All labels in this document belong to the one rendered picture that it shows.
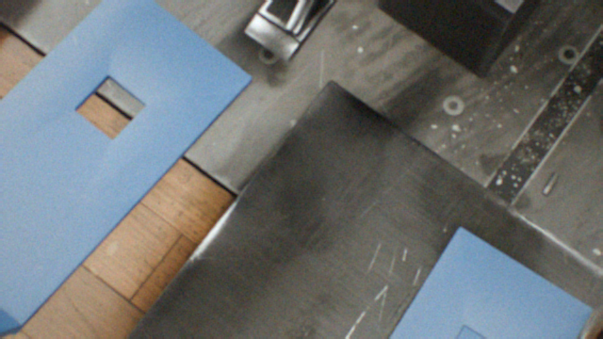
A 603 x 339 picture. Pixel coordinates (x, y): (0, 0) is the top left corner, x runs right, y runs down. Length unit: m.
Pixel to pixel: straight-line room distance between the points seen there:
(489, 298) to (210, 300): 0.13
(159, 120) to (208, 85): 0.03
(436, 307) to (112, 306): 0.15
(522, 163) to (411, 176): 0.06
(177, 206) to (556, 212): 0.18
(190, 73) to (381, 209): 0.12
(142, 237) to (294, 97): 0.10
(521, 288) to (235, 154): 0.15
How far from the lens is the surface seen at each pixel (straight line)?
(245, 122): 0.56
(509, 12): 0.50
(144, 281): 0.55
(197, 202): 0.55
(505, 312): 0.52
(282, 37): 0.49
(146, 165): 0.46
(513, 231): 0.54
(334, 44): 0.57
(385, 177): 0.53
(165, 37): 0.48
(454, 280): 0.52
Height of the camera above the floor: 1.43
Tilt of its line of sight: 75 degrees down
